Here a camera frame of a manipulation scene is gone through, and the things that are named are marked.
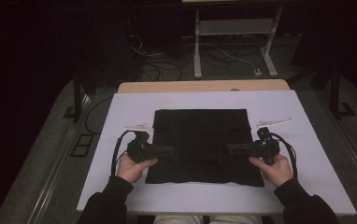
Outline person's left hand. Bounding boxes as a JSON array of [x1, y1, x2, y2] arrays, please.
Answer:
[[116, 153, 159, 185]]

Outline metal floor rail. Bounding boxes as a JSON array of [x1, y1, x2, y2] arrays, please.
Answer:
[[26, 92, 92, 224], [316, 90, 357, 200]]

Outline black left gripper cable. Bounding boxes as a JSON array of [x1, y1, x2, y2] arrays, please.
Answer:
[[110, 130, 137, 176]]

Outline black metal stand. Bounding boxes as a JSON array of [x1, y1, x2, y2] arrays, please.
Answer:
[[287, 60, 357, 120], [64, 66, 91, 122]]

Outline white metal stand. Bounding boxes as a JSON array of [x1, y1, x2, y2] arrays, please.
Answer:
[[193, 6, 283, 78]]

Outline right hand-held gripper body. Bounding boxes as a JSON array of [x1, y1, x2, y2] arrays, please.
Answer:
[[250, 117, 293, 166]]

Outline black floor cable loop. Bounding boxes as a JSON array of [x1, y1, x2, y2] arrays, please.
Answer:
[[84, 96, 114, 135]]

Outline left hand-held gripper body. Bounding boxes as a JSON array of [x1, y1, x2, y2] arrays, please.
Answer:
[[123, 123, 158, 163]]

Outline black floor socket box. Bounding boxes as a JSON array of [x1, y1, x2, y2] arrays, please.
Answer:
[[70, 133, 94, 158]]

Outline person's right hand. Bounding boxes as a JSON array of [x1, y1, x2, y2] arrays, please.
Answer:
[[249, 154, 293, 188]]

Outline black tank top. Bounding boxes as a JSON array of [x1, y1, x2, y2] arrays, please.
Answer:
[[145, 108, 265, 188]]

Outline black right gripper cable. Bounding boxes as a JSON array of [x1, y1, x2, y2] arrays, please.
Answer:
[[269, 133, 298, 180]]

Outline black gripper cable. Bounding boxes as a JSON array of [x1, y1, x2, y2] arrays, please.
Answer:
[[269, 133, 298, 180], [110, 130, 137, 176]]

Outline black tangled floor cables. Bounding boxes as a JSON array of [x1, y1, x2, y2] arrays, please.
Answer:
[[140, 59, 185, 82]]

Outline white floor cable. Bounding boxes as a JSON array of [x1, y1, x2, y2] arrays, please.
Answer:
[[203, 43, 259, 72]]

